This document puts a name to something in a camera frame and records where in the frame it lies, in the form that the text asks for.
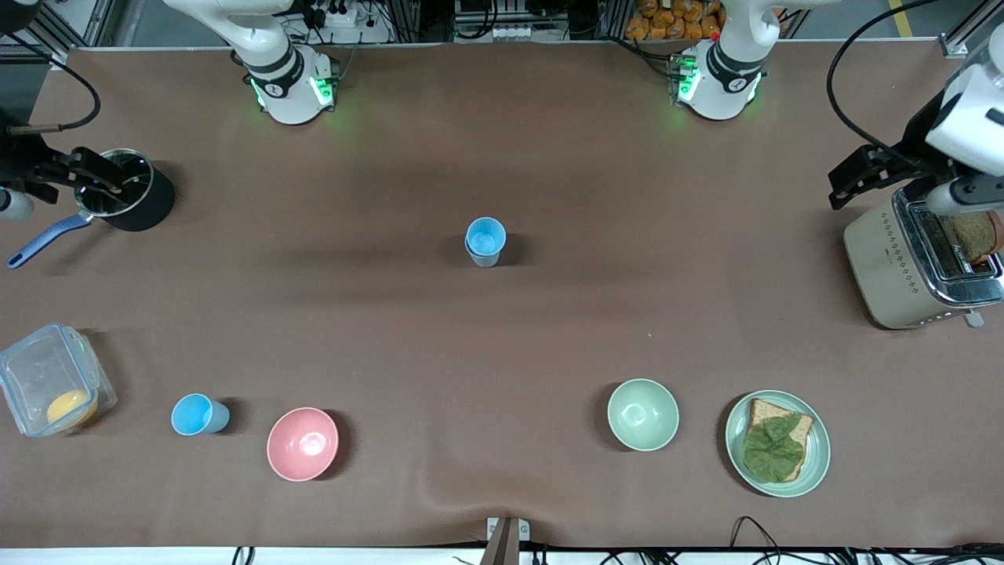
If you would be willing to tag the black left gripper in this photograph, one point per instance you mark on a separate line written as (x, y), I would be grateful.
(914, 147)

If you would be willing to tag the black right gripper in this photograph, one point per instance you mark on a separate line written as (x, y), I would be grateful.
(16, 163)

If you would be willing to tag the light blue cup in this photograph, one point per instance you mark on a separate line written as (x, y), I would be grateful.
(196, 414)
(485, 262)
(485, 235)

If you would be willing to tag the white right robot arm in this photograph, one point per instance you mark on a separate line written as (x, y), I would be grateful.
(286, 86)

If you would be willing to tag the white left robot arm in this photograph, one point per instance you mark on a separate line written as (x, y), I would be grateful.
(725, 78)

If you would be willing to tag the beige toaster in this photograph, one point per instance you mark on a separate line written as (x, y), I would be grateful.
(886, 267)

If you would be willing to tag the brown toast slice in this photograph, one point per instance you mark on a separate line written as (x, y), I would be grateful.
(973, 235)

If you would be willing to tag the clear container with blue seal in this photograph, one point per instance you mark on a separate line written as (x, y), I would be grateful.
(47, 377)

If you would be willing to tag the yellow fruit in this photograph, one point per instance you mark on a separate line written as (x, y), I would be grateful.
(69, 406)

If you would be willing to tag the bread rolls in crate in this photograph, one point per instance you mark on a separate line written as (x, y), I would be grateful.
(674, 20)

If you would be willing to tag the brown bread slice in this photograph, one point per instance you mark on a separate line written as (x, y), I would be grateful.
(773, 410)

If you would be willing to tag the green lettuce leaf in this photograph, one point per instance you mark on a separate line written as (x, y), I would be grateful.
(773, 451)

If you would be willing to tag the pale green plate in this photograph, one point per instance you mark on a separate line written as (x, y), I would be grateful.
(816, 463)

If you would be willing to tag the pale green bowl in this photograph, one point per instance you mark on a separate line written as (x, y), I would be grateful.
(643, 414)

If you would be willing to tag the pink bowl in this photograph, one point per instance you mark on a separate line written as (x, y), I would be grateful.
(302, 444)

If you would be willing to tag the white power strip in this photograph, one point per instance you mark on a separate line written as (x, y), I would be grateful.
(515, 33)

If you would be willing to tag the brown table cloth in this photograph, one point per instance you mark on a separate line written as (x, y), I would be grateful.
(502, 353)

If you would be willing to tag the aluminium frame profile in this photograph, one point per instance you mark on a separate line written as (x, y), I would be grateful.
(961, 38)

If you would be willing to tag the metal bracket with post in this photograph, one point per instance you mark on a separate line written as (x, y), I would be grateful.
(502, 543)

